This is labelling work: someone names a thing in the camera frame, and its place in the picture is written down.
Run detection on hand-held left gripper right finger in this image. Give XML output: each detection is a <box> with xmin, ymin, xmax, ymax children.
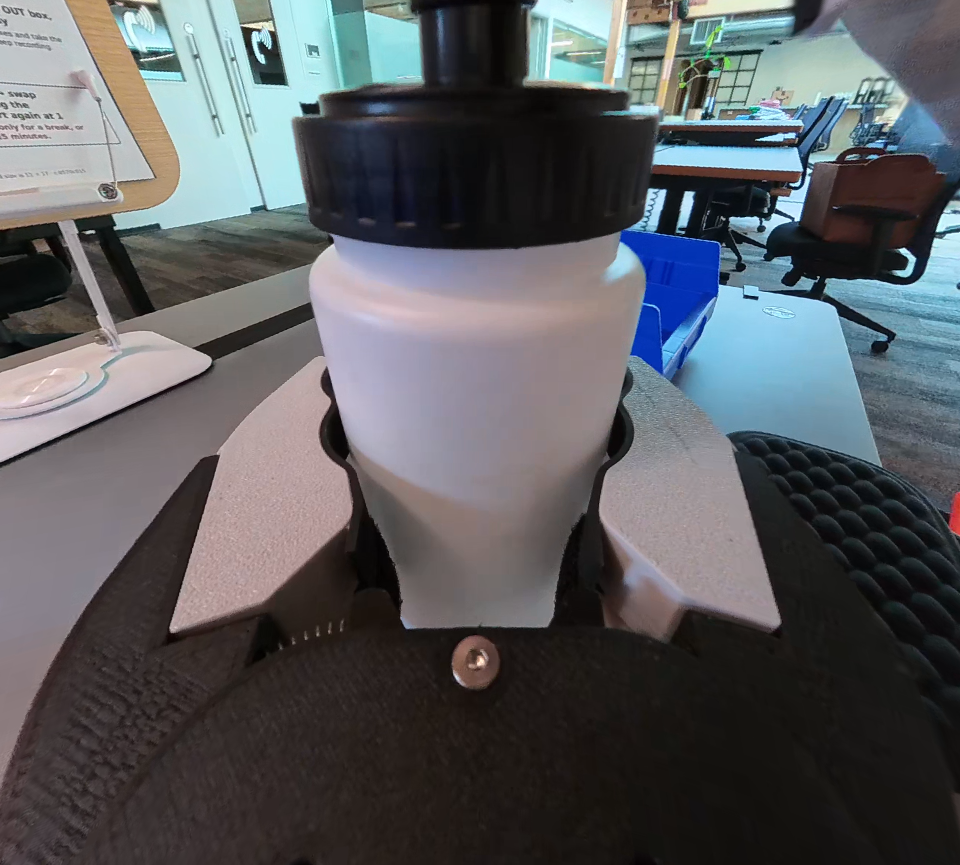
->
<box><xmin>600</xmin><ymin>355</ymin><xmax>783</xmax><ymax>641</ymax></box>

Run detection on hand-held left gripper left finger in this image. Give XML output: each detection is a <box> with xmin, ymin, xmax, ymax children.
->
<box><xmin>168</xmin><ymin>355</ymin><xmax>361</xmax><ymax>641</ymax></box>

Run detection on blue plastic bin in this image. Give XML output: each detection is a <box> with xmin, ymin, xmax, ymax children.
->
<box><xmin>621</xmin><ymin>229</ymin><xmax>723</xmax><ymax>380</ymax></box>

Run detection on white plastic bottle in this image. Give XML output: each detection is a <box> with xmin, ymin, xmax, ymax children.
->
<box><xmin>309</xmin><ymin>235</ymin><xmax>648</xmax><ymax>631</ymax></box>

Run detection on black bottle lid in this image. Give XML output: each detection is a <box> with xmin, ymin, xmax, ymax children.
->
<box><xmin>292</xmin><ymin>0</ymin><xmax>661</xmax><ymax>250</ymax></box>

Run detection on wooden support column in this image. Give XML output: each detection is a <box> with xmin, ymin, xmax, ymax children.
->
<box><xmin>603</xmin><ymin>0</ymin><xmax>633</xmax><ymax>86</ymax></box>

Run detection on green potted plant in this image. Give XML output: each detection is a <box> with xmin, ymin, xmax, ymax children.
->
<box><xmin>678</xmin><ymin>17</ymin><xmax>732</xmax><ymax>95</ymax></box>

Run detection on instruction sheet on stand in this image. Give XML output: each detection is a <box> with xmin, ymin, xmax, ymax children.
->
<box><xmin>0</xmin><ymin>0</ymin><xmax>181</xmax><ymax>230</ymax></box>

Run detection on brown leather bag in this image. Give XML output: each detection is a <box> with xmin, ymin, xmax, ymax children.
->
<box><xmin>804</xmin><ymin>146</ymin><xmax>948</xmax><ymax>244</ymax></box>

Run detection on wooden office table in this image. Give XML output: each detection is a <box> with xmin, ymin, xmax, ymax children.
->
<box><xmin>651</xmin><ymin>143</ymin><xmax>805</xmax><ymax>236</ymax></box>

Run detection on white board stand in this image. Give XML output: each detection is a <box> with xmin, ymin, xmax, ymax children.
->
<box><xmin>58</xmin><ymin>220</ymin><xmax>126</xmax><ymax>354</ymax></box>

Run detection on black wall sign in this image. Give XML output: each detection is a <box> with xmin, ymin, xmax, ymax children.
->
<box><xmin>228</xmin><ymin>0</ymin><xmax>290</xmax><ymax>88</ymax></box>

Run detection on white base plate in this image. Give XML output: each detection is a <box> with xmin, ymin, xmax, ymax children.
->
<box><xmin>0</xmin><ymin>330</ymin><xmax>213</xmax><ymax>465</ymax></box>

